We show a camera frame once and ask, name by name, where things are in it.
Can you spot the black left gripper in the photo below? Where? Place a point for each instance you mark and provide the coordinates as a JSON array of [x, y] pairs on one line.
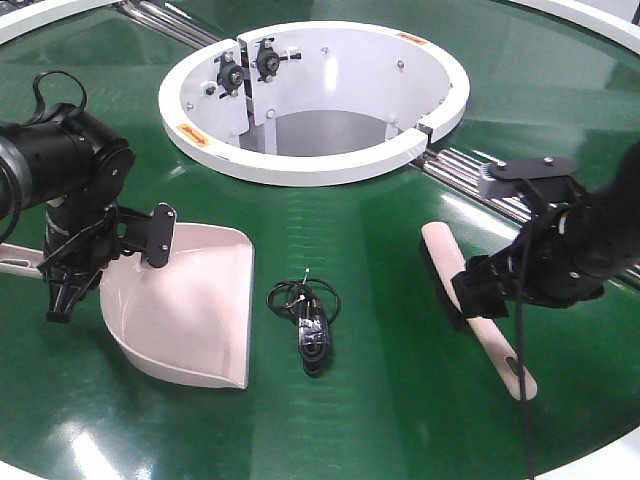
[[83, 234]]

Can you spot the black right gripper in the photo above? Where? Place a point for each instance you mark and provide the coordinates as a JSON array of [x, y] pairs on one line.
[[558, 259]]

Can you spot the pink hand broom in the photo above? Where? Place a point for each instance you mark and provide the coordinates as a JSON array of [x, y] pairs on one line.
[[448, 261]]

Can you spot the pink plastic dustpan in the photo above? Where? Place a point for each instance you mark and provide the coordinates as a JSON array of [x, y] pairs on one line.
[[188, 322]]

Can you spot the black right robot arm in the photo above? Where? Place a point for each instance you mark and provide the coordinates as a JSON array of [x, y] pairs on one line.
[[621, 216]]

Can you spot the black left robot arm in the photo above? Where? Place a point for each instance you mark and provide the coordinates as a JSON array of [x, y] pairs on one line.
[[66, 159]]

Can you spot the orange arrow sticker front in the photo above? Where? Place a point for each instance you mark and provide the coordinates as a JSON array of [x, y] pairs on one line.
[[197, 137]]

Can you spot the orange arrow sticker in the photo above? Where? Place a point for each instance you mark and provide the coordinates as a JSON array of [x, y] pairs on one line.
[[197, 137], [412, 38]]

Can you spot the orange arrow sticker back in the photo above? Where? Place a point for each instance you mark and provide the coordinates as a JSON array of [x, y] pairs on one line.
[[412, 38]]

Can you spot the white outer rim left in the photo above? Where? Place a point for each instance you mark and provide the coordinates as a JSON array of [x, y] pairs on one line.
[[28, 18]]

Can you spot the white rim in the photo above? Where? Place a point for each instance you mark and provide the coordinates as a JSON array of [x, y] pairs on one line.
[[28, 18], [617, 21]]

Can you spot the left steel roller set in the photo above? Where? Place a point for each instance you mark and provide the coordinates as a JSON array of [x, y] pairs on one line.
[[175, 25]]

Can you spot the white outer rim right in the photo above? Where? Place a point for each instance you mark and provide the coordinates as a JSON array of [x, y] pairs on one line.
[[617, 21]]

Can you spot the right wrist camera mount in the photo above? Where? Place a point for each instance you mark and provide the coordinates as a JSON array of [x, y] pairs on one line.
[[550, 176]]

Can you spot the white central ring housing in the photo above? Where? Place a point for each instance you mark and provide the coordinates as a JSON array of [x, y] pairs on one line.
[[360, 103]]

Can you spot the left black bearing mount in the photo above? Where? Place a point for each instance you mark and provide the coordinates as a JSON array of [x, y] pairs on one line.
[[230, 76]]

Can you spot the black bearing mount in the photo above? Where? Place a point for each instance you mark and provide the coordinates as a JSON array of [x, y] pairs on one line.
[[267, 61], [230, 76]]

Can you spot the right black bearing mount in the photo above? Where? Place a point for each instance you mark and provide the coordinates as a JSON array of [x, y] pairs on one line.
[[267, 61]]

